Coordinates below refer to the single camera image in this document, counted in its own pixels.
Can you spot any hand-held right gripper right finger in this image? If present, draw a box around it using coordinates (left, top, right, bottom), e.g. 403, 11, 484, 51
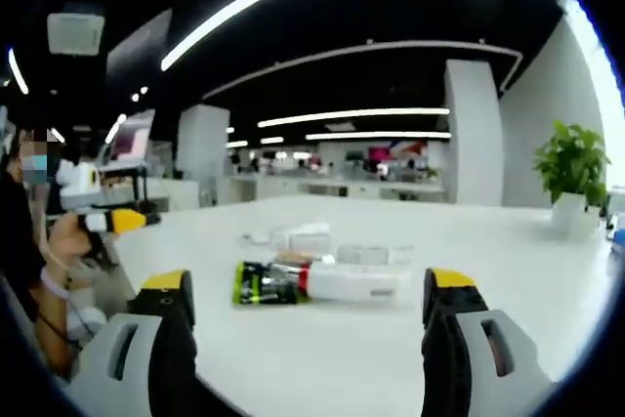
420, 268, 563, 417

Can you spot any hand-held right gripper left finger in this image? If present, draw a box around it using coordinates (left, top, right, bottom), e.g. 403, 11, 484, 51
62, 269, 216, 417

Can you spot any green black skincare sachet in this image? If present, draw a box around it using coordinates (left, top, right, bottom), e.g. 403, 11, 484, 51
231, 260, 313, 309

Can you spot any white skincare tube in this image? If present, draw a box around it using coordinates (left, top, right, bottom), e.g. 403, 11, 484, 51
297, 263, 414, 304

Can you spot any tall clear red-capped skincare bottle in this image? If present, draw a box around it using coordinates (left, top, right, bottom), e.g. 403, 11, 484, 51
324, 242, 416, 268

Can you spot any gold skincare sachet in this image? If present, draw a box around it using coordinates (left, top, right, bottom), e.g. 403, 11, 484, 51
275, 249, 314, 265

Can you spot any short clear skincare bottle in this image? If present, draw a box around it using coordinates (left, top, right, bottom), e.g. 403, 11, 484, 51
271, 222, 334, 252

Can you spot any person's left hand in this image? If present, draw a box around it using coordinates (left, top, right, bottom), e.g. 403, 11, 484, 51
46, 214, 108, 286

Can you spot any black equipment stand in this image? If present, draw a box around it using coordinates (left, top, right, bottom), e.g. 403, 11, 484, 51
95, 165, 170, 223

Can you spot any pink monitor screen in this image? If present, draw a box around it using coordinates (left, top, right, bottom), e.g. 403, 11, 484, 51
104, 108, 156, 167

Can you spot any white worn device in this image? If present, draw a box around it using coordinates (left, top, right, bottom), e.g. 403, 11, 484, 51
65, 289, 108, 345

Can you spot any ceiling air vent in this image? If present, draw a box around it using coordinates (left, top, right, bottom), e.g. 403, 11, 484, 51
47, 11, 106, 56

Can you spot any white plant pot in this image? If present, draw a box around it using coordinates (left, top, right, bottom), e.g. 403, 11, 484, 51
551, 191, 603, 242

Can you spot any blue box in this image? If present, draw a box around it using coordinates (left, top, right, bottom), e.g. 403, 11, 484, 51
606, 214, 625, 255

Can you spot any white office desk row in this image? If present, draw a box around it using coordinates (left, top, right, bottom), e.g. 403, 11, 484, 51
229, 175, 446, 203

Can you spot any green potted plant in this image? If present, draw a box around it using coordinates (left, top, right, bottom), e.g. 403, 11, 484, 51
531, 119, 611, 208

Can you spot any row of ceiling light strips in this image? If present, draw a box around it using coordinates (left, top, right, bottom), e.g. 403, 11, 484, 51
224, 106, 453, 149

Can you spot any red blue wall screen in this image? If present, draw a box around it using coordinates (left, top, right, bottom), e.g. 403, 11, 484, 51
368, 140, 429, 164

